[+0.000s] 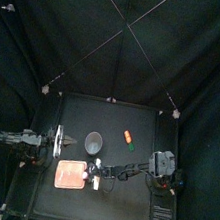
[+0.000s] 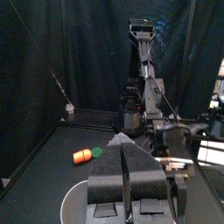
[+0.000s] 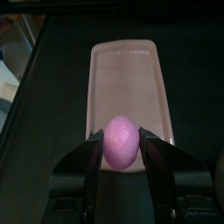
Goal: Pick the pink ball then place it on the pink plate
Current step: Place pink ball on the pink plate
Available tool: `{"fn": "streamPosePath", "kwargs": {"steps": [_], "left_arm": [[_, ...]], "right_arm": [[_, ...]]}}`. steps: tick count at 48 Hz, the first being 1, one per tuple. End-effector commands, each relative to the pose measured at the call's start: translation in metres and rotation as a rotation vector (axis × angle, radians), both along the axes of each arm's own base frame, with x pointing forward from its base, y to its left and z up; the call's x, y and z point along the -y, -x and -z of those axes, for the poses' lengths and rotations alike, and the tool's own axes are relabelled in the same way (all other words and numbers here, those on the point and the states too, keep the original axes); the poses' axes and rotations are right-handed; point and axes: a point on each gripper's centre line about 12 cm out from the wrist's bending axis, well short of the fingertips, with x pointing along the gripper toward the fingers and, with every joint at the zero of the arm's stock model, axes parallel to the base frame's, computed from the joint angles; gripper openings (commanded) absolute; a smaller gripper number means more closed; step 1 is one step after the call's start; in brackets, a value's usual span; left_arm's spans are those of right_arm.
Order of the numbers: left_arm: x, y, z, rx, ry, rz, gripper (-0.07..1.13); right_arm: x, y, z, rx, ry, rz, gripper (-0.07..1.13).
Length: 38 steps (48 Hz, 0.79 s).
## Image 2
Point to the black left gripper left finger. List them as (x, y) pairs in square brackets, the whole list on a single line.
[(105, 172)]

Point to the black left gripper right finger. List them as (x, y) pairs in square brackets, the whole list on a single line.
[(145, 175)]

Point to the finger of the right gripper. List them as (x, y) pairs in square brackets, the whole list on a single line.
[(173, 127), (198, 127)]

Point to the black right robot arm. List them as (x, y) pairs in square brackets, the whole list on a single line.
[(145, 73)]

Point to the pink plate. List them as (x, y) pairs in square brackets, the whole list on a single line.
[(75, 204)]

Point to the orange toy carrot green top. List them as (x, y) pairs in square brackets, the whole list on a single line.
[(82, 156)]

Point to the white panel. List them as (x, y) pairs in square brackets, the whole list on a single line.
[(211, 153)]

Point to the black cloth curtain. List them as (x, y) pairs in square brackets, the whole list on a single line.
[(96, 58)]

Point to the thin diagonal brace rod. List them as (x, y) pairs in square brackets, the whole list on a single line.
[(43, 58)]

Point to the silver aluminium rail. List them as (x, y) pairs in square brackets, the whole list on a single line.
[(175, 164)]

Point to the black table edge rail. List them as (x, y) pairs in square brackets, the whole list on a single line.
[(26, 162), (87, 125)]

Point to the black vertical frame post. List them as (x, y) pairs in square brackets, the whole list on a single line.
[(185, 58)]

